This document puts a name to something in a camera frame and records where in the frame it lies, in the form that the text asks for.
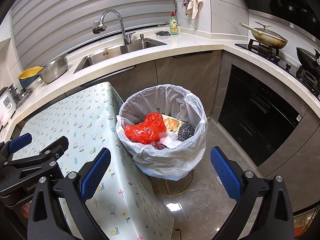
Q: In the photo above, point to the black gas stove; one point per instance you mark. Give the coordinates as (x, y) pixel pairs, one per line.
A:
(282, 57)

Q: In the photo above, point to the black built-in oven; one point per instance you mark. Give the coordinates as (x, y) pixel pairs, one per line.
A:
(262, 120)

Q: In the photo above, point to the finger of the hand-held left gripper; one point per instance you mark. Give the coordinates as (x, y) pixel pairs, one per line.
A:
(21, 140)
(47, 152)

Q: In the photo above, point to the cream bread bag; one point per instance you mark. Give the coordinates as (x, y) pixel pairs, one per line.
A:
(172, 125)

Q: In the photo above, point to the black wok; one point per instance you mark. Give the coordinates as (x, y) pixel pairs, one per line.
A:
(307, 57)

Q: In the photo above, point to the black range hood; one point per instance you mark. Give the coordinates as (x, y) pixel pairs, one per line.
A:
(280, 2)

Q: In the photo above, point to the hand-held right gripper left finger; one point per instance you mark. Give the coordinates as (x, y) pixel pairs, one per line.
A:
(96, 172)

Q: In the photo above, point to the chrome faucet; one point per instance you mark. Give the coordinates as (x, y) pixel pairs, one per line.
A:
(122, 27)

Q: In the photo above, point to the steel wool scourer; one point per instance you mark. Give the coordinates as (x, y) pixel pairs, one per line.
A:
(186, 131)

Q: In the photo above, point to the dark scouring pad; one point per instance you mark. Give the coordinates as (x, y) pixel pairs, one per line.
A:
(162, 33)

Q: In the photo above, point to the kitchen counter with cabinets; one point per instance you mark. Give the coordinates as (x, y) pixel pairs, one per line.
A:
(175, 47)

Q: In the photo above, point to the steel sink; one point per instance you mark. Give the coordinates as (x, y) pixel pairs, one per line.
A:
(112, 53)

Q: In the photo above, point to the steel colander bowl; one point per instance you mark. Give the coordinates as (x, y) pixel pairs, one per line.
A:
(53, 71)

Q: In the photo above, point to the floral printed tablecloth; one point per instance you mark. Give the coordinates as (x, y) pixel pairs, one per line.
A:
(75, 120)

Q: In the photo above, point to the red plastic bag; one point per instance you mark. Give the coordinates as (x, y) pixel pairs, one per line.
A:
(142, 132)

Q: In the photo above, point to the trash bin with white liner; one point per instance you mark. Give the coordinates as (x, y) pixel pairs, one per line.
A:
(175, 162)

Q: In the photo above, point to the steel steamer rack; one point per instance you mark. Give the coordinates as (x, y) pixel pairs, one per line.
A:
(22, 95)

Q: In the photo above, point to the cream hanging cloth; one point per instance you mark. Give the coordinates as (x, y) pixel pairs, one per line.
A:
(195, 2)

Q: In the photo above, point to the yellow blue basin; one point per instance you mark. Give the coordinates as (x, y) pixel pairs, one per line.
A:
(27, 76)

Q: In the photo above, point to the white rice cooker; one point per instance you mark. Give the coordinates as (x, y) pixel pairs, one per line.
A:
(6, 105)

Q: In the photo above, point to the green dish soap bottle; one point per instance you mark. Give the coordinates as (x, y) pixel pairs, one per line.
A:
(174, 26)

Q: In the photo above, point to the cream frying pan with lid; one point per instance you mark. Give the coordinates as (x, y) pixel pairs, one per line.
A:
(270, 38)

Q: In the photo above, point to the white tissue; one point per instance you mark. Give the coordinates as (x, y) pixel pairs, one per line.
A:
(170, 141)

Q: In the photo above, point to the small metal sink dispenser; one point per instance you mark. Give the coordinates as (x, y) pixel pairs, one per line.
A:
(142, 37)

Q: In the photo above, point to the grey window blind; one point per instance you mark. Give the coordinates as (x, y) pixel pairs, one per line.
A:
(75, 5)

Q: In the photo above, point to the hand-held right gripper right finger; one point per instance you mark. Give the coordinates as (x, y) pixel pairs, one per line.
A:
(225, 172)

